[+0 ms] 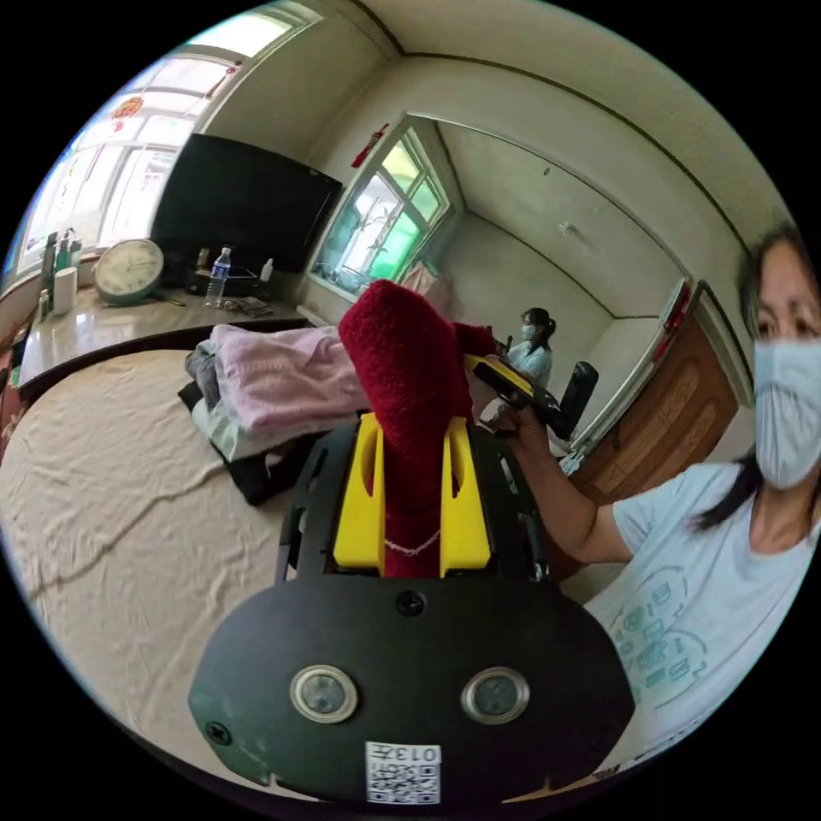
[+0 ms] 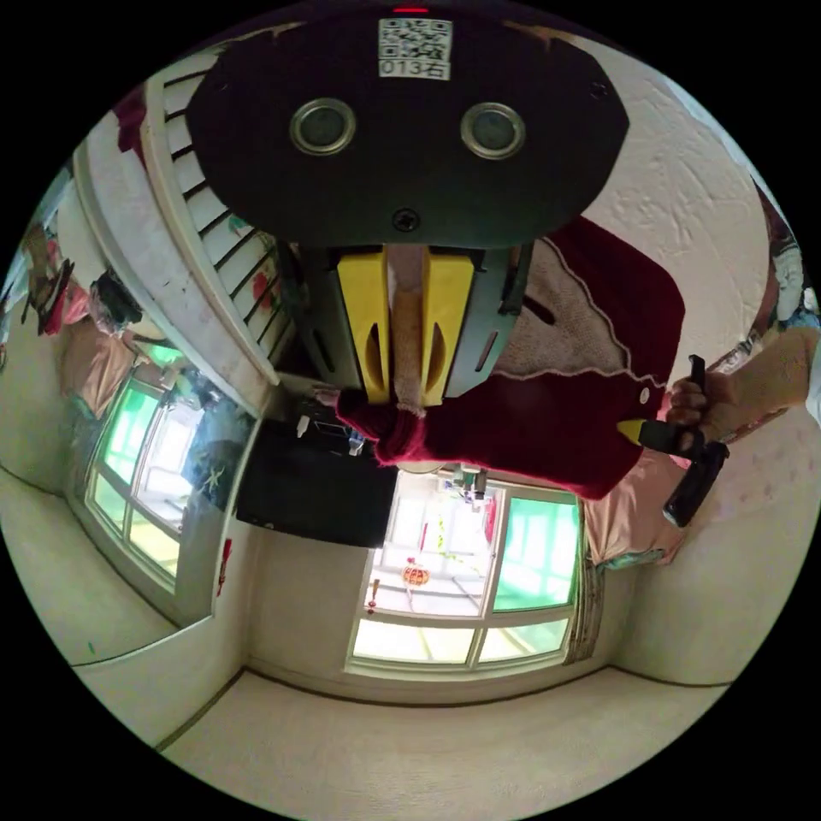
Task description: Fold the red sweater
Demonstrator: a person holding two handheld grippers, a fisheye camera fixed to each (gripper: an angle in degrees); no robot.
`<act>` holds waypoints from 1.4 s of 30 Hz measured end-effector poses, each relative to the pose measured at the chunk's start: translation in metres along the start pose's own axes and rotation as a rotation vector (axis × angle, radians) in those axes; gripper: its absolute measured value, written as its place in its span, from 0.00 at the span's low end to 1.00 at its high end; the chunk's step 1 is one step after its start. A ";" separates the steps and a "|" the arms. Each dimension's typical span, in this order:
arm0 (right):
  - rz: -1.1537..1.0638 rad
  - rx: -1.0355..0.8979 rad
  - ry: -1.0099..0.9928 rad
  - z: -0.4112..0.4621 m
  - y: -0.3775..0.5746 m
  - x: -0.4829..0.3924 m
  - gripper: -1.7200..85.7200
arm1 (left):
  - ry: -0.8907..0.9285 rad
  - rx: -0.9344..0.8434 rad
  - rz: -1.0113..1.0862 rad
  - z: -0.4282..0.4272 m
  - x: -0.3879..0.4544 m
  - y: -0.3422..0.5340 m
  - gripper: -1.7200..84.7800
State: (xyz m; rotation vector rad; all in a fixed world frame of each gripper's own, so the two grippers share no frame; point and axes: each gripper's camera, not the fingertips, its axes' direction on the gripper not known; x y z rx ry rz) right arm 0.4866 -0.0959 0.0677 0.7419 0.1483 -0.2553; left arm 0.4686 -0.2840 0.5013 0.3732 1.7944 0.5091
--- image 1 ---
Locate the large bright window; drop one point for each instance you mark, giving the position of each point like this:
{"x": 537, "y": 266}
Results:
{"x": 128, "y": 147}

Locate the green-tinted window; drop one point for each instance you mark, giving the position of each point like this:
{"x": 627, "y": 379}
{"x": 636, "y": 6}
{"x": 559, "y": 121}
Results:
{"x": 385, "y": 224}

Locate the pink hanging cloth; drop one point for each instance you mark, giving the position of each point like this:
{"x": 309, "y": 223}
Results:
{"x": 431, "y": 288}

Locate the red hanging ornament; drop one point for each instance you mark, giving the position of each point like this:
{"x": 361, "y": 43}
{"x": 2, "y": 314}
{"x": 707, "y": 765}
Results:
{"x": 369, "y": 146}

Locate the brown wooden door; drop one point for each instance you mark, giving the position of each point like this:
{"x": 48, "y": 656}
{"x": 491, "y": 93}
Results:
{"x": 667, "y": 417}

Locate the small white bottle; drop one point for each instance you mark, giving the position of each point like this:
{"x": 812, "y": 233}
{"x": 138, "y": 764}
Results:
{"x": 267, "y": 271}

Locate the long grey counter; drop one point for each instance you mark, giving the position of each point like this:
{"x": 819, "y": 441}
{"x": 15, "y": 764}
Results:
{"x": 115, "y": 330}

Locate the black television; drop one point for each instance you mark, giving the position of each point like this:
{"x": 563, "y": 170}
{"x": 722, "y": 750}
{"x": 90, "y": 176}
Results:
{"x": 244, "y": 199}

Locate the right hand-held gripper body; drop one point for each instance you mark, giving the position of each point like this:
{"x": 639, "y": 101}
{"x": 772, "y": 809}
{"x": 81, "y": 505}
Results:
{"x": 540, "y": 405}

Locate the person's right forearm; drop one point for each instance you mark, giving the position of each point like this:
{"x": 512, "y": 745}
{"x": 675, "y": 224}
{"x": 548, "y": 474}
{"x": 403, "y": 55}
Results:
{"x": 571, "y": 507}

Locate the round green clock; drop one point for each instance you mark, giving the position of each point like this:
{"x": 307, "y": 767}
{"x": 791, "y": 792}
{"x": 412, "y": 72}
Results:
{"x": 129, "y": 269}

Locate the person's right hand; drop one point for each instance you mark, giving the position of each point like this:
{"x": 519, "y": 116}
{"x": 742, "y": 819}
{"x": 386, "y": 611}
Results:
{"x": 523, "y": 433}

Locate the person's body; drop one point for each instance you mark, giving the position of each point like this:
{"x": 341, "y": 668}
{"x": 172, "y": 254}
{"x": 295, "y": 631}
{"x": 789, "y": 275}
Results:
{"x": 699, "y": 577}

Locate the white cylindrical container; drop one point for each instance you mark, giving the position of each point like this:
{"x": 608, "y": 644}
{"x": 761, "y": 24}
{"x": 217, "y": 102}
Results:
{"x": 65, "y": 290}

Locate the clear water bottle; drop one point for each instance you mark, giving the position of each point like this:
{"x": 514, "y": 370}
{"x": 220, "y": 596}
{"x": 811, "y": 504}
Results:
{"x": 218, "y": 279}

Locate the red sweater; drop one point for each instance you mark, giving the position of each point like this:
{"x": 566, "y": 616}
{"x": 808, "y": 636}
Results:
{"x": 404, "y": 372}

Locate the bed with cream sheet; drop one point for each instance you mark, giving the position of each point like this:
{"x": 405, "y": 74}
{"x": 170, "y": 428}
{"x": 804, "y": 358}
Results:
{"x": 128, "y": 513}

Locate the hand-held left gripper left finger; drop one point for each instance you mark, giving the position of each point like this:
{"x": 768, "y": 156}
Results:
{"x": 359, "y": 513}

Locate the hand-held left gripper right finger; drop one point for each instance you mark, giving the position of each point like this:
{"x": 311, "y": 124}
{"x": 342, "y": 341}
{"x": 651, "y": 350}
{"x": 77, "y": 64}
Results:
{"x": 467, "y": 526}

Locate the pile of clothes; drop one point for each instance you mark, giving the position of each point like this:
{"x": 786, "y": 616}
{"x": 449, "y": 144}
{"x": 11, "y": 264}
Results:
{"x": 282, "y": 378}

